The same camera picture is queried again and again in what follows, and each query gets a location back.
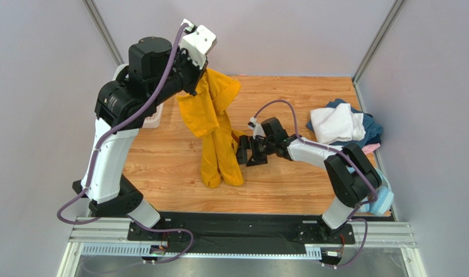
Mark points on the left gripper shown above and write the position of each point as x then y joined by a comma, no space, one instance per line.
197,71

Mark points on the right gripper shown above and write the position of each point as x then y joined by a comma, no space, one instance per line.
251,149

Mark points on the yellow t-shirt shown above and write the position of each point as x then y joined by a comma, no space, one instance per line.
206,117

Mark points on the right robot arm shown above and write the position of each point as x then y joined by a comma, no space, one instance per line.
352,176

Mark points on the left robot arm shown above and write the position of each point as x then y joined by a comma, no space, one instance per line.
156,71

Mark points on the white plastic basket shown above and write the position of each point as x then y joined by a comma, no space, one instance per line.
152,122

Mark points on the white t-shirt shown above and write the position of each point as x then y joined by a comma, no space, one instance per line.
331,125

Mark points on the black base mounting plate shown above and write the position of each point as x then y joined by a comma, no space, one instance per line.
216,233

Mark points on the pink garment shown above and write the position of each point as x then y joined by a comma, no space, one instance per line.
370,148

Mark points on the light blue headphones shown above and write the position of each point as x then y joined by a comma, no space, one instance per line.
384,199

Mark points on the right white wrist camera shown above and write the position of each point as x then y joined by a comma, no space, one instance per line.
256,128

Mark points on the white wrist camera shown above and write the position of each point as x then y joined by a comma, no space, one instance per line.
198,42
256,128

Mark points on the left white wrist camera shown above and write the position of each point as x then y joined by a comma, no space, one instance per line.
198,42

